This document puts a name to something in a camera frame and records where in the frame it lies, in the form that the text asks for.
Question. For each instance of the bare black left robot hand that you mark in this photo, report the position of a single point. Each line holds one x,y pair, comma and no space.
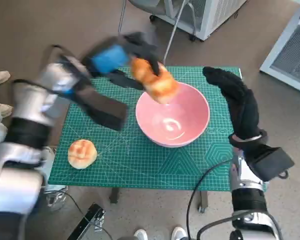
107,58

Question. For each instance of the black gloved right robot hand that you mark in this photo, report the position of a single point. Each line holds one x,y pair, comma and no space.
245,112

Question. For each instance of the orange twisted toy bread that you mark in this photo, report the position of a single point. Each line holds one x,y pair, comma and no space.
160,87

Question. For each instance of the pink bowl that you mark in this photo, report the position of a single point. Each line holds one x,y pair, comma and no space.
175,125

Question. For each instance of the round pale toy bun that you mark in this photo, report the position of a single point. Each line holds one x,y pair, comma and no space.
81,153

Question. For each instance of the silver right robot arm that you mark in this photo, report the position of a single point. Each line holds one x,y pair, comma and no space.
245,175

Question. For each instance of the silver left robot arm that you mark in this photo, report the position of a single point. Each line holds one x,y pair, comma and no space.
30,100

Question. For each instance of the grey office chair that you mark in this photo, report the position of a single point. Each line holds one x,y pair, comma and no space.
145,3

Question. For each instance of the large white vented cabinet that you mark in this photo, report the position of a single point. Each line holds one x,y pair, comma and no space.
290,57

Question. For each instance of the black table leg with caster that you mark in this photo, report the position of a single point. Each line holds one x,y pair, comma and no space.
202,200

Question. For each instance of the person's beige shoe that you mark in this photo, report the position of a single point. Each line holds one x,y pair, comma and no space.
0,78
3,110

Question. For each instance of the green cutting mat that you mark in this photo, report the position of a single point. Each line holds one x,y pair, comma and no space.
140,170

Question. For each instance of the person's white shoe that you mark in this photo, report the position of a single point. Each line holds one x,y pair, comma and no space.
178,233
140,235

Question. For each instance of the person's grey sneaker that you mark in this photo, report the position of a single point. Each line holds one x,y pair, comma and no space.
55,200

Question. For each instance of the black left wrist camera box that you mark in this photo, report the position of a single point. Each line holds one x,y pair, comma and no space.
105,110

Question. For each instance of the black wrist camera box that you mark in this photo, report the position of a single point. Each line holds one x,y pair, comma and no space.
272,160
105,110

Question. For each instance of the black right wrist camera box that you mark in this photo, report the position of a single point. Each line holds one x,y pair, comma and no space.
272,160

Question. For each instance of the black metal frame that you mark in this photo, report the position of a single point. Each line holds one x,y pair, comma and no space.
90,220

